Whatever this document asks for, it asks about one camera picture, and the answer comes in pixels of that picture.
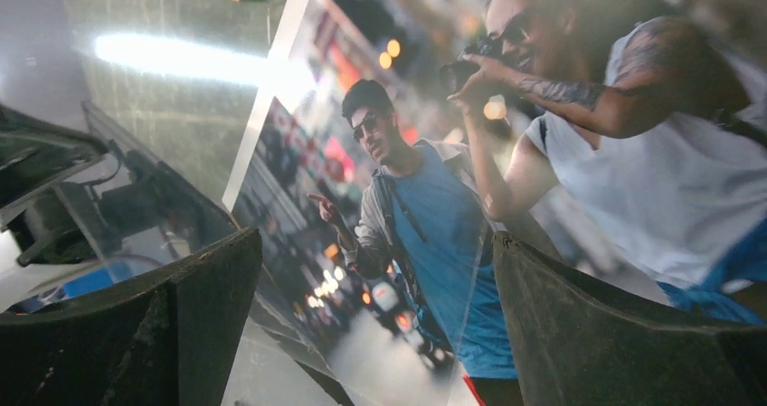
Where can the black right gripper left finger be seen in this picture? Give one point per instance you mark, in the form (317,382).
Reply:
(166,337)

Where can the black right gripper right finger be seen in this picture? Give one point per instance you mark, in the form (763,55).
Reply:
(580,341)

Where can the printed photo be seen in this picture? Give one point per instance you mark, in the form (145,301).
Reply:
(647,127)

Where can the clear acrylic sheet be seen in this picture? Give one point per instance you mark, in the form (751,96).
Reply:
(275,364)

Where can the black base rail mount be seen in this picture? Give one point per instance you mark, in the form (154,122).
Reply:
(74,196)

